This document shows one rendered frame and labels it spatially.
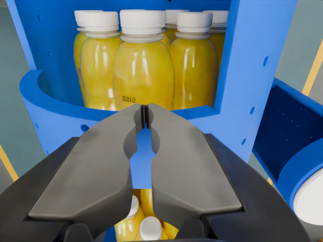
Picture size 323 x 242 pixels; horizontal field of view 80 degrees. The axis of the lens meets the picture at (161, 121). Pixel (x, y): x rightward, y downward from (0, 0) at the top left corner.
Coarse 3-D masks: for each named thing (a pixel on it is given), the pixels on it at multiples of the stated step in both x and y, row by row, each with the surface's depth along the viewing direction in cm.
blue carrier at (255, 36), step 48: (48, 0) 25; (96, 0) 30; (144, 0) 33; (192, 0) 31; (240, 0) 10; (288, 0) 13; (48, 48) 26; (240, 48) 12; (48, 96) 17; (240, 96) 14; (48, 144) 17; (144, 144) 14; (240, 144) 17
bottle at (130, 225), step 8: (128, 216) 38; (136, 216) 39; (144, 216) 42; (120, 224) 39; (128, 224) 38; (136, 224) 39; (120, 232) 39; (128, 232) 39; (136, 232) 39; (120, 240) 41; (128, 240) 40
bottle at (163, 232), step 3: (162, 228) 38; (138, 231) 37; (162, 231) 37; (165, 231) 38; (138, 234) 36; (162, 234) 36; (165, 234) 37; (138, 237) 36; (141, 237) 35; (159, 237) 35; (162, 237) 36; (165, 237) 36; (135, 240) 37; (138, 240) 36; (141, 240) 35; (144, 240) 35
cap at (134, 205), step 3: (132, 198) 40; (135, 198) 40; (132, 201) 39; (135, 201) 39; (132, 204) 38; (135, 204) 38; (132, 207) 38; (135, 207) 38; (132, 210) 37; (135, 210) 38; (129, 213) 38; (132, 213) 38
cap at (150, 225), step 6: (150, 216) 36; (144, 222) 35; (150, 222) 35; (156, 222) 35; (144, 228) 34; (150, 228) 34; (156, 228) 34; (144, 234) 33; (150, 234) 33; (156, 234) 33
